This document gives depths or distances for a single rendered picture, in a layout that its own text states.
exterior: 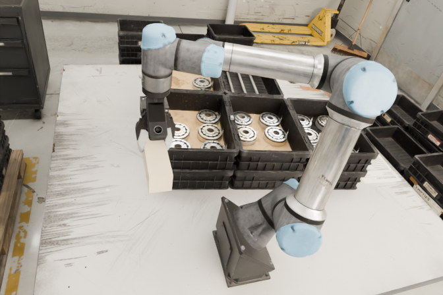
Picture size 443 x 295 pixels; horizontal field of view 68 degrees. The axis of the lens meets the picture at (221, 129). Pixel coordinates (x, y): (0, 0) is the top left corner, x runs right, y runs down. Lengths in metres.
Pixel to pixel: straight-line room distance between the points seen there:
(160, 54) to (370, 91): 0.47
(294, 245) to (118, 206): 0.68
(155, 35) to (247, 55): 0.26
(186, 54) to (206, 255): 0.72
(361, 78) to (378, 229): 0.89
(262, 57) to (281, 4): 4.26
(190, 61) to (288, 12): 4.51
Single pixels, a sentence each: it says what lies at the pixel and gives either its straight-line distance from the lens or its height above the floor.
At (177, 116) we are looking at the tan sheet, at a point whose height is 0.83.
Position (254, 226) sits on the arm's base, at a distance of 1.06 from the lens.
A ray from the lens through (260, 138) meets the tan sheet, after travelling 1.49.
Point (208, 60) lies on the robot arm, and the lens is 0.76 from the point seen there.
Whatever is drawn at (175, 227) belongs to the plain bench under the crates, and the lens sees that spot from 1.27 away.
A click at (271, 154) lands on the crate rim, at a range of 1.28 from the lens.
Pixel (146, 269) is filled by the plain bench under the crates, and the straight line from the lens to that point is 1.18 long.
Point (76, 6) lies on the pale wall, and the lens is 4.59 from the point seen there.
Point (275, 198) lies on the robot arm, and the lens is 1.04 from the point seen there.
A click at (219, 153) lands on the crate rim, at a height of 0.92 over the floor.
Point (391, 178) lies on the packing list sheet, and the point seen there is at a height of 0.70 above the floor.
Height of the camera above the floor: 1.74
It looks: 38 degrees down
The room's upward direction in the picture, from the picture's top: 12 degrees clockwise
